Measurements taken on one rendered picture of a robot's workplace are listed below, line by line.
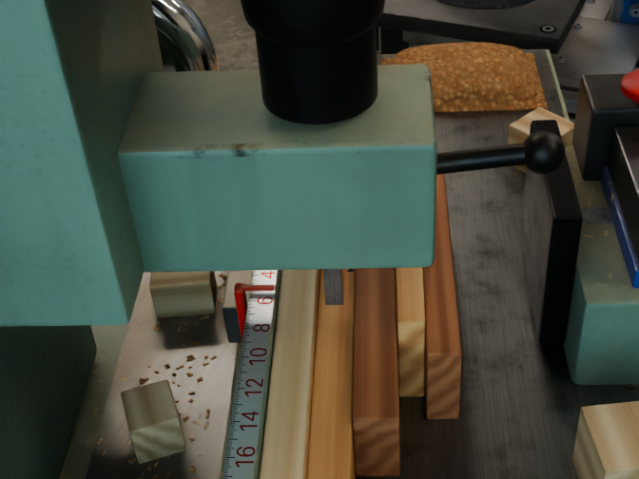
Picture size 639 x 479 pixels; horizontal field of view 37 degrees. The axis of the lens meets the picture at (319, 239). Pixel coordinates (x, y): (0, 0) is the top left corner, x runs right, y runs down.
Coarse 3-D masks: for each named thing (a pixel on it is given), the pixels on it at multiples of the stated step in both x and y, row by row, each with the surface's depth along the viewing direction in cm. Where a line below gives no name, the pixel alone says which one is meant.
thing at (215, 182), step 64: (128, 128) 42; (192, 128) 42; (256, 128) 41; (320, 128) 41; (384, 128) 41; (128, 192) 42; (192, 192) 42; (256, 192) 42; (320, 192) 42; (384, 192) 41; (192, 256) 44; (256, 256) 44; (320, 256) 44; (384, 256) 44
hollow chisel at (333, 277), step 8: (328, 272) 48; (336, 272) 48; (328, 280) 49; (336, 280) 49; (328, 288) 49; (336, 288) 49; (328, 296) 50; (336, 296) 50; (328, 304) 50; (336, 304) 50
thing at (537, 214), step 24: (552, 120) 54; (528, 192) 56; (552, 192) 49; (528, 216) 56; (552, 216) 48; (576, 216) 47; (600, 216) 52; (528, 240) 56; (552, 240) 48; (576, 240) 48; (528, 264) 56; (552, 264) 49; (552, 288) 50; (552, 312) 51; (552, 336) 53
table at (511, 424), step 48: (480, 144) 69; (480, 192) 65; (480, 240) 61; (480, 288) 58; (528, 288) 57; (480, 336) 54; (528, 336) 54; (480, 384) 52; (528, 384) 52; (576, 384) 51; (432, 432) 49; (480, 432) 49; (528, 432) 49
